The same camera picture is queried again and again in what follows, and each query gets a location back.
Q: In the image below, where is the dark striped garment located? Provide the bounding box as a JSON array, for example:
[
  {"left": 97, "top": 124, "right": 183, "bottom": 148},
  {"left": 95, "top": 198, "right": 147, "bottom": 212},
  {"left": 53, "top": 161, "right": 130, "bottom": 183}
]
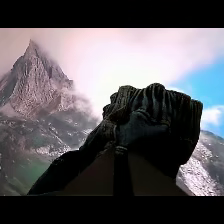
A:
[{"left": 27, "top": 82, "right": 204, "bottom": 197}]

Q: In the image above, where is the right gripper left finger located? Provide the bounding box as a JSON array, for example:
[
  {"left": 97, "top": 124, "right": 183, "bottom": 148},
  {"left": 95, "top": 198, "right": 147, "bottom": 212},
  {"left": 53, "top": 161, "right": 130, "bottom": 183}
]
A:
[{"left": 63, "top": 146, "right": 116, "bottom": 197}]

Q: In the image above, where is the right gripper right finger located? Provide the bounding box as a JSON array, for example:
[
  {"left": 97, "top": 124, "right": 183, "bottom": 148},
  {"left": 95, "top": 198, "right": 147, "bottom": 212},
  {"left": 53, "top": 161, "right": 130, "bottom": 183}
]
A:
[{"left": 127, "top": 150, "right": 188, "bottom": 197}]

